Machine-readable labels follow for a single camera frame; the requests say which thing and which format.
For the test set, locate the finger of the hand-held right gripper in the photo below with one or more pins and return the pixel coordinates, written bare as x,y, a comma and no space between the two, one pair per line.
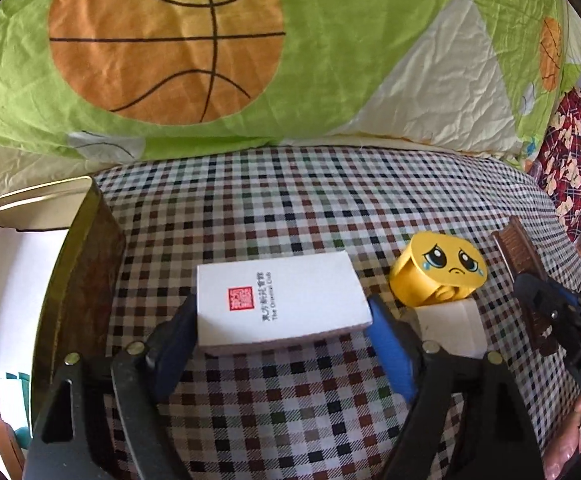
565,332
535,286

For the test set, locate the yellow face toy block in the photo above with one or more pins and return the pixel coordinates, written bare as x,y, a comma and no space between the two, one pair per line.
445,260

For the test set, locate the red floral cloth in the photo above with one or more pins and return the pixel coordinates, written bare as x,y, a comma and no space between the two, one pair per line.
575,160

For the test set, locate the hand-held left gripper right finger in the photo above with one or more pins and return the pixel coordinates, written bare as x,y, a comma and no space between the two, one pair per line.
390,350

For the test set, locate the basketball print blanket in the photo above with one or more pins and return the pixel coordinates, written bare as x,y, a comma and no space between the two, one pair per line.
220,60

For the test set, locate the gold metal tin box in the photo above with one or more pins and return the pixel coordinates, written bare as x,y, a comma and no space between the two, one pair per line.
85,270

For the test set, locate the white box with red mark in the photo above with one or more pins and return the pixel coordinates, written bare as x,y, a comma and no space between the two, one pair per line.
280,300

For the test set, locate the brown wooden comb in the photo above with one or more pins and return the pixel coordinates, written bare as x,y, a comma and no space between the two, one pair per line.
520,255

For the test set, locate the person's right hand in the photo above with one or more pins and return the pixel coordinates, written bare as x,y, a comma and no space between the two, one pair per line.
570,440

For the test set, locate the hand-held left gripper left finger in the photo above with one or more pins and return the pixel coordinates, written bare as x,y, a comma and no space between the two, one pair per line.
170,355

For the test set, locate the checked cloth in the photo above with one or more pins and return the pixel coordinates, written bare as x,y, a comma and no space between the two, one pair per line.
295,220

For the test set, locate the white toy block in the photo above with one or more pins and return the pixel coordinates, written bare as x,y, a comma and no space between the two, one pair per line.
450,327

